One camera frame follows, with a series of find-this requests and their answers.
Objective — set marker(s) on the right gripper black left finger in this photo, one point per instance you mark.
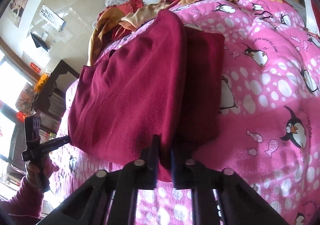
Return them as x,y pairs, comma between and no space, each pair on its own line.
110,197

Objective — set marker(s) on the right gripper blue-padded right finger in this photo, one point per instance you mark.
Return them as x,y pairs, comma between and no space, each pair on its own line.
220,197

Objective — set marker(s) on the maroon fleece garment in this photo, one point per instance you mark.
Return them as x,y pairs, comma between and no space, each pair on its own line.
166,81

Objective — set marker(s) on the left hand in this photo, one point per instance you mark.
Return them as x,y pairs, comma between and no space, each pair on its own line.
39,171

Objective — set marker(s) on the dark wooden desk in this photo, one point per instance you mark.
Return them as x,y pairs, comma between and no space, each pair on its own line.
50,103

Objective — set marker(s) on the yellow plastic basket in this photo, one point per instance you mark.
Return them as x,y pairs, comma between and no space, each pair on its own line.
41,82

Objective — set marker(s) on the red and yellow blanket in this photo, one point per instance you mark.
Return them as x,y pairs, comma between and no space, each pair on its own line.
114,17

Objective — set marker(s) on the red heart pillow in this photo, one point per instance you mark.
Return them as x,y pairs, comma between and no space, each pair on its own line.
131,6

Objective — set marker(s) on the red wall sticker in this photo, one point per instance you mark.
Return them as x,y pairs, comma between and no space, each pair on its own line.
35,68

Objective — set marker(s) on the dark cloth on wall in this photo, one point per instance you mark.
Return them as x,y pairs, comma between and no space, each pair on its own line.
39,42

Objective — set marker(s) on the wall calendar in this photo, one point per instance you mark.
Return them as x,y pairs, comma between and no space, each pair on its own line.
52,18

